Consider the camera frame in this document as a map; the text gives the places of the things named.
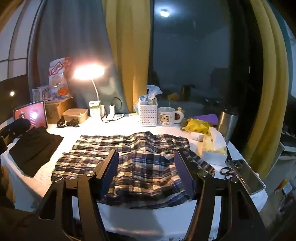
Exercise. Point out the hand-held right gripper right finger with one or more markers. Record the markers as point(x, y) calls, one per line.
point(183, 177)

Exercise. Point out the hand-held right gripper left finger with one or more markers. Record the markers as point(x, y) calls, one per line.
point(111, 172)

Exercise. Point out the plaid pants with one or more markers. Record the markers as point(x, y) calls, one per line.
point(143, 157)

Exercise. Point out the tablet with red screen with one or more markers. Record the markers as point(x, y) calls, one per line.
point(34, 113)

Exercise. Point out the black folded cloth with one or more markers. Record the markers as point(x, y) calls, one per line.
point(34, 148)

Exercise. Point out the brown cardboard box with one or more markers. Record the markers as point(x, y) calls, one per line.
point(55, 111)

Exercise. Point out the yellow and white tissue box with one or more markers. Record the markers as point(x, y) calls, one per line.
point(214, 150)

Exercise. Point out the small white bottle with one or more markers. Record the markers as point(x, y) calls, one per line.
point(197, 136)

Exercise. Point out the black scissors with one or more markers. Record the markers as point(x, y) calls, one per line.
point(227, 173)

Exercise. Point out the white textured tablecloth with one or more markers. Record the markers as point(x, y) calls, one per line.
point(69, 135)

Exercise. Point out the yellow plastic bag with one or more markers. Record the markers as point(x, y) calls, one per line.
point(196, 126)

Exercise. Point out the tan lidded food container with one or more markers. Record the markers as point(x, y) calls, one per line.
point(75, 115)

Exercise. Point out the white and red snack bag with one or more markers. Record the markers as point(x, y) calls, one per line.
point(57, 78)

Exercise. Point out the purple flat item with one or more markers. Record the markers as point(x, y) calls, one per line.
point(207, 119)

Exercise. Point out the white mug with bear print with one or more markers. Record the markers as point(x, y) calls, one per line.
point(166, 117)

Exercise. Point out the white and green milk carton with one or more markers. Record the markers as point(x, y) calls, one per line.
point(94, 110)

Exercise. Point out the smartphone in clear case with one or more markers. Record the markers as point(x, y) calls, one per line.
point(248, 176)

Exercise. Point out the stainless steel tumbler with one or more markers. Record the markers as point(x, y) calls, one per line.
point(227, 125)

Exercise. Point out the white plastic basket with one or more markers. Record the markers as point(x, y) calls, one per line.
point(148, 114)

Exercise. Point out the pale blue roll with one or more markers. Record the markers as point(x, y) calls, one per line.
point(143, 99)

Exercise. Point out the dark bottle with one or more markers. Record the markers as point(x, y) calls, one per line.
point(186, 92)

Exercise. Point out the white desk lamp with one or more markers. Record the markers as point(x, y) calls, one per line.
point(89, 71)

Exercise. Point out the crumpled white plastic bag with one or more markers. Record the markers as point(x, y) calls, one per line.
point(153, 91)

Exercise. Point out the grey curtain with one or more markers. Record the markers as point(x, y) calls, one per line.
point(69, 34)

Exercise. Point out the yellow curtain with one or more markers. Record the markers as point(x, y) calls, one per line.
point(129, 46)
point(266, 81)

